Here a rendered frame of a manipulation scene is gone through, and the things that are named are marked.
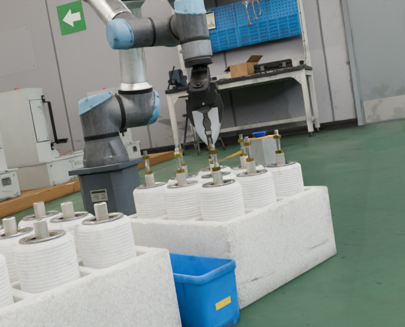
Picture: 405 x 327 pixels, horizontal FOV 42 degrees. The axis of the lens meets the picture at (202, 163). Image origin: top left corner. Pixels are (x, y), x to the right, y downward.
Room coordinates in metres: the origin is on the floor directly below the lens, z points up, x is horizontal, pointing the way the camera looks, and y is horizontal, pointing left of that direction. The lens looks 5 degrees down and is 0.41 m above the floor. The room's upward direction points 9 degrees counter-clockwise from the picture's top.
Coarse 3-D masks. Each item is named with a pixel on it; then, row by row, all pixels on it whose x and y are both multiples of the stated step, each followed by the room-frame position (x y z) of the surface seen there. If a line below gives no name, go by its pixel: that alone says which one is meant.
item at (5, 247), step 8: (32, 232) 0.92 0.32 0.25; (0, 240) 0.89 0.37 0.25; (8, 240) 0.89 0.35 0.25; (16, 240) 0.89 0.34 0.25; (0, 248) 0.88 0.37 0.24; (8, 248) 0.88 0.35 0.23; (8, 256) 0.88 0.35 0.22; (8, 264) 0.88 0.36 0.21; (8, 272) 0.88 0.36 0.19; (16, 272) 0.88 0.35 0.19; (16, 280) 0.88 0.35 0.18
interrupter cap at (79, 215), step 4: (76, 212) 1.04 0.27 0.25; (80, 212) 1.04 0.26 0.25; (84, 212) 1.03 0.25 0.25; (56, 216) 1.03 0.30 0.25; (60, 216) 1.03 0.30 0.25; (76, 216) 1.02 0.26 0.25; (80, 216) 0.99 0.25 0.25; (84, 216) 1.00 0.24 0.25; (52, 220) 1.00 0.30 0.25; (56, 220) 0.99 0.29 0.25; (60, 220) 0.98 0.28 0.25; (64, 220) 0.97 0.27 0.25; (68, 220) 0.97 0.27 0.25; (72, 220) 0.98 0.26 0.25
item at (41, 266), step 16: (64, 240) 0.82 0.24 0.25; (16, 256) 0.82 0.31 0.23; (32, 256) 0.80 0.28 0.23; (48, 256) 0.80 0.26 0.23; (64, 256) 0.82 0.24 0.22; (32, 272) 0.80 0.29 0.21; (48, 272) 0.80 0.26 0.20; (64, 272) 0.81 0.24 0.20; (32, 288) 0.80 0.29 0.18; (48, 288) 0.80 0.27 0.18
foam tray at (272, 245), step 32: (320, 192) 1.29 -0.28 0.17; (160, 224) 1.18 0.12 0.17; (192, 224) 1.11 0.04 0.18; (224, 224) 1.05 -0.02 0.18; (256, 224) 1.10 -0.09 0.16; (288, 224) 1.18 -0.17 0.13; (320, 224) 1.27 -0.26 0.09; (224, 256) 1.05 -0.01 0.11; (256, 256) 1.09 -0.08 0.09; (288, 256) 1.17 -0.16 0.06; (320, 256) 1.26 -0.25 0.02; (256, 288) 1.08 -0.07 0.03
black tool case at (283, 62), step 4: (280, 60) 5.80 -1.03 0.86; (284, 60) 5.78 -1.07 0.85; (288, 60) 5.77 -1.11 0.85; (260, 64) 5.84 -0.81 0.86; (264, 64) 5.82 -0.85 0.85; (268, 64) 5.82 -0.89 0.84; (272, 64) 5.81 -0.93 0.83; (276, 64) 5.80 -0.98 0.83; (280, 64) 5.79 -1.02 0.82; (284, 64) 5.77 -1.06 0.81; (288, 64) 5.77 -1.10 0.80; (292, 64) 5.78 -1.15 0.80; (256, 68) 5.85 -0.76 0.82; (260, 68) 5.83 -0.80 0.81; (264, 68) 5.83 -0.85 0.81; (268, 68) 5.82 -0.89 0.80; (272, 68) 5.81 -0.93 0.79; (276, 68) 5.80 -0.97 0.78; (280, 68) 5.79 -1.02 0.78; (256, 72) 5.84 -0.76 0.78; (260, 72) 5.83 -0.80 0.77
